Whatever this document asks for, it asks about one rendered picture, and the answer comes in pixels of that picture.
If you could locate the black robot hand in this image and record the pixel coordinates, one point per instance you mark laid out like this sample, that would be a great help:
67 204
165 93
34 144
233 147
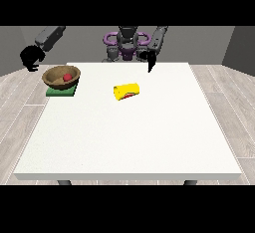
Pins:
31 56
149 58

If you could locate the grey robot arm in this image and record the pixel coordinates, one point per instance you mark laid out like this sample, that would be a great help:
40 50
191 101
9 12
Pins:
49 38
157 39

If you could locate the brown wooden bowl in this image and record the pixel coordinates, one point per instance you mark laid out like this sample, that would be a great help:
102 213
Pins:
61 76

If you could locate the small red ball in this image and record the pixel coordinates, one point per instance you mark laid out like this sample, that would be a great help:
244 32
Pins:
67 77

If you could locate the green square pad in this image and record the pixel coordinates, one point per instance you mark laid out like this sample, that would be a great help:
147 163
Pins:
60 92

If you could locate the grey robot trunk purple rings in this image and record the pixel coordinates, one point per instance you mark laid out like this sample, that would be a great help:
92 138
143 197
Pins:
127 46

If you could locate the dark table leg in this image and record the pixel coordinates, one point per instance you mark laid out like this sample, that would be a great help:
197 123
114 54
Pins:
190 182
64 182

